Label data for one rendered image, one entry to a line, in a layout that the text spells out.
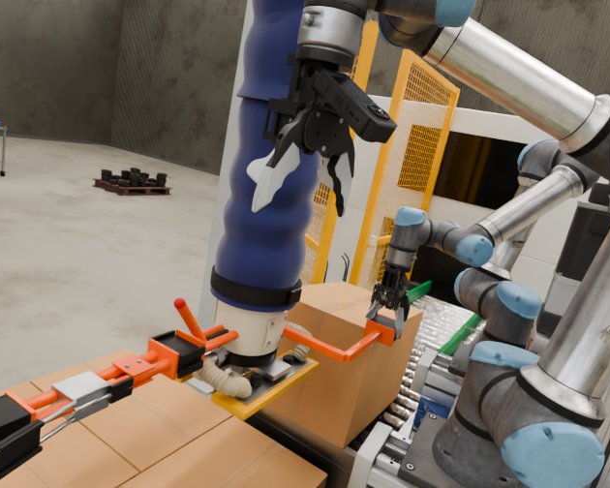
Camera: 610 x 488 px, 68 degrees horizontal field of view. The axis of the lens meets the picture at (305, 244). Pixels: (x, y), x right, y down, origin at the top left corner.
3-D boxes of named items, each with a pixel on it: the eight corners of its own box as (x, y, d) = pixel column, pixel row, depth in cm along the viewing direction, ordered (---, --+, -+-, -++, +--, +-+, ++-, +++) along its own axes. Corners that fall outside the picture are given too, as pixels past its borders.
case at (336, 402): (318, 360, 217) (341, 280, 212) (397, 397, 198) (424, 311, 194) (244, 395, 164) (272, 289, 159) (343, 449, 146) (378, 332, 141)
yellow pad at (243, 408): (289, 354, 132) (292, 339, 131) (319, 368, 128) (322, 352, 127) (209, 401, 103) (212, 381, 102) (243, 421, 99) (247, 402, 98)
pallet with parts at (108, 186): (90, 186, 776) (93, 163, 767) (142, 185, 878) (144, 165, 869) (122, 197, 745) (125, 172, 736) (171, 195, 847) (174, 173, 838)
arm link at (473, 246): (632, 176, 115) (475, 281, 110) (594, 171, 125) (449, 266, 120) (624, 136, 111) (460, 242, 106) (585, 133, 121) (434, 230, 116)
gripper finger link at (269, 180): (233, 203, 57) (278, 149, 59) (260, 216, 53) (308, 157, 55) (218, 188, 55) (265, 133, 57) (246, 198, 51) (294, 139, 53)
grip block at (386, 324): (374, 327, 137) (378, 312, 136) (400, 338, 133) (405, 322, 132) (362, 335, 130) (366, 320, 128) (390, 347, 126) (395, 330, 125)
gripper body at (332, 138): (302, 151, 64) (320, 61, 62) (346, 162, 58) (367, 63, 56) (259, 143, 59) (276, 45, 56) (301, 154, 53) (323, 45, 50)
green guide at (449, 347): (484, 310, 344) (487, 299, 342) (498, 315, 339) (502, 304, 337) (415, 384, 209) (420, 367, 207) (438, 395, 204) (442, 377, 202)
